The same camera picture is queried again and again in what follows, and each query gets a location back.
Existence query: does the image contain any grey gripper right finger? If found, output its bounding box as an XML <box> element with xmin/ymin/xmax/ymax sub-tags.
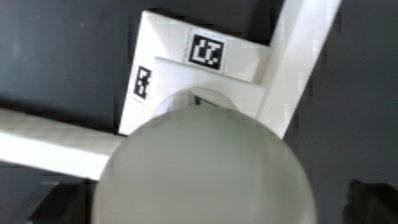
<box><xmin>343</xmin><ymin>179</ymin><xmax>398</xmax><ymax>224</ymax></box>

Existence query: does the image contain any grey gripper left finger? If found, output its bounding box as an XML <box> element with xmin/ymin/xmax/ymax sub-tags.
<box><xmin>27</xmin><ymin>181</ymin><xmax>96</xmax><ymax>224</ymax></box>

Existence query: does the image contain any white lamp bulb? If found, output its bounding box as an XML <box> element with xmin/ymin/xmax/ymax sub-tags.
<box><xmin>91</xmin><ymin>88</ymin><xmax>316</xmax><ymax>224</ymax></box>

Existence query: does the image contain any white lamp base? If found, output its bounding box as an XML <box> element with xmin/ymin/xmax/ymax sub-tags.
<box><xmin>119</xmin><ymin>11</ymin><xmax>270</xmax><ymax>135</ymax></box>

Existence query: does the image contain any white L-shaped fence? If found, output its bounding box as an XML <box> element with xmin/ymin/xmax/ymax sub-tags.
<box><xmin>0</xmin><ymin>0</ymin><xmax>343</xmax><ymax>180</ymax></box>

